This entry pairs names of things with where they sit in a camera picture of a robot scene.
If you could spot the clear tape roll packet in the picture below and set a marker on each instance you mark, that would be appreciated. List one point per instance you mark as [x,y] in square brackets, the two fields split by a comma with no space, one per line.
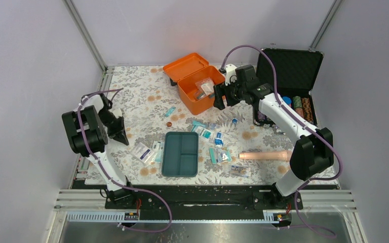
[213,126]

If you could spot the gloves packet clear bag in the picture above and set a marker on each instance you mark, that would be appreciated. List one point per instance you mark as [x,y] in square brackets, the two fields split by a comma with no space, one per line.
[206,86]

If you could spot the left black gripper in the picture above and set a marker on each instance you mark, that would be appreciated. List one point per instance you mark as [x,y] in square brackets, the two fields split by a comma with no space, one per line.
[118,133]

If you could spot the gauze pads clear bag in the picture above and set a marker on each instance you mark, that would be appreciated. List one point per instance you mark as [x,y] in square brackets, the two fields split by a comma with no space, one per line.
[201,94]

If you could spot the white blue medicine box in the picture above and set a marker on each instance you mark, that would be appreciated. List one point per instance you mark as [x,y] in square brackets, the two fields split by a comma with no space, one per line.
[143,153]

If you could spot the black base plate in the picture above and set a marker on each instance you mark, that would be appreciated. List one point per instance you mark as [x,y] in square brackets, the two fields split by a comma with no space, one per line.
[202,202]

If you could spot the floral tablecloth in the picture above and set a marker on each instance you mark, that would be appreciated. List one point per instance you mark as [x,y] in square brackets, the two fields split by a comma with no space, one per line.
[145,94]

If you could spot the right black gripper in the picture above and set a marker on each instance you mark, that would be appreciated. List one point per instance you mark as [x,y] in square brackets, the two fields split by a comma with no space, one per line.
[219,90]

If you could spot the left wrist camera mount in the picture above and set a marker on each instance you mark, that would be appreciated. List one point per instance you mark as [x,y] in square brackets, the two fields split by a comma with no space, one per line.
[117,113]

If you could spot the teal plaster packet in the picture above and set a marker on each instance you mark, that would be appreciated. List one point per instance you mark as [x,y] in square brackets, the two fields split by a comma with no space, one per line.
[212,154]

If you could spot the teal divided tray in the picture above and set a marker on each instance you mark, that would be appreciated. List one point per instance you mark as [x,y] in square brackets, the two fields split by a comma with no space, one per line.
[180,157]

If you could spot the slotted cable duct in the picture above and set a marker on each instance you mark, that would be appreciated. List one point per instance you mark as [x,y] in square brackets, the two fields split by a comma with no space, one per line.
[128,217]

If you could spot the teal bandage sachet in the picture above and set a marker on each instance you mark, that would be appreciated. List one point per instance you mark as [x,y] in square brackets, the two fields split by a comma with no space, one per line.
[199,124]

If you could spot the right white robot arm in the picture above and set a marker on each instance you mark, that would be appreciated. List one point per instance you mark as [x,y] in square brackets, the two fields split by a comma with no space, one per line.
[312,147]

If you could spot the small teal sachet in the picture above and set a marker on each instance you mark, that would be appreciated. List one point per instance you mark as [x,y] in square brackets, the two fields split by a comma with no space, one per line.
[170,111]

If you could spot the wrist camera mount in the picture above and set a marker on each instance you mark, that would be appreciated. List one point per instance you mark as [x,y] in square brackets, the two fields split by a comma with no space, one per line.
[230,74]
[117,113]

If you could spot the orange plastic medicine box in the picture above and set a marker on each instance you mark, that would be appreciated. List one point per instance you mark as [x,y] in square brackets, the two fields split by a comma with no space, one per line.
[185,73]

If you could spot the clear bag with small items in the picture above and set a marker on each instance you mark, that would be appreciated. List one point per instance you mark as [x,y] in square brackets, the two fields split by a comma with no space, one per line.
[223,155]

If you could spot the blue white wipe packet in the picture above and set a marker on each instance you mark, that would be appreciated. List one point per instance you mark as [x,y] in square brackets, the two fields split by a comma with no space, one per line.
[218,140]

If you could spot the medical gauze packet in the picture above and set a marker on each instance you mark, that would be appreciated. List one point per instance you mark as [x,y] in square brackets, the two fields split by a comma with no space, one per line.
[203,132]

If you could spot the white teal dressing packet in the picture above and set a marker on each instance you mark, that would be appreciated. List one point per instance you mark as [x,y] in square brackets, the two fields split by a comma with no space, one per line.
[158,147]

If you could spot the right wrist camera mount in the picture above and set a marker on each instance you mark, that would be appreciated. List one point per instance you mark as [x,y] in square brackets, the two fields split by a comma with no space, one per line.
[230,74]

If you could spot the black foam-lined case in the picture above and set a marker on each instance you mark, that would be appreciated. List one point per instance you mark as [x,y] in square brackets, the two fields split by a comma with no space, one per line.
[297,72]

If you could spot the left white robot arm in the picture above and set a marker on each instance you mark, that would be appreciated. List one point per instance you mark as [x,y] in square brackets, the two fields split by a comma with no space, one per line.
[89,128]

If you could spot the striped plaster strip packet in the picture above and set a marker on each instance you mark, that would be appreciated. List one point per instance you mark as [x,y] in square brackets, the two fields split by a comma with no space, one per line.
[240,171]

